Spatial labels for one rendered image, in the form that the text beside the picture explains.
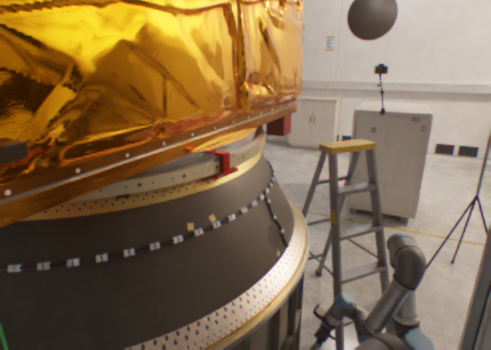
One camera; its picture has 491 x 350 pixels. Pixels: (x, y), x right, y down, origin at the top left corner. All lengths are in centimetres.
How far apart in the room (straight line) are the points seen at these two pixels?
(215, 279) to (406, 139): 369
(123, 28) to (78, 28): 12
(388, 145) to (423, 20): 446
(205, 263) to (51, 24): 85
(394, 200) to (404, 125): 102
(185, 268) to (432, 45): 785
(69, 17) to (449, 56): 812
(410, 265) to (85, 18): 133
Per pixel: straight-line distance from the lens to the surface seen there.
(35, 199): 81
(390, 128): 453
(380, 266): 273
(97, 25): 83
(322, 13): 876
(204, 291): 121
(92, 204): 114
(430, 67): 848
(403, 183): 470
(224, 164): 122
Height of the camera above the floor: 205
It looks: 17 degrees down
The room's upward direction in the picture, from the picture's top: straight up
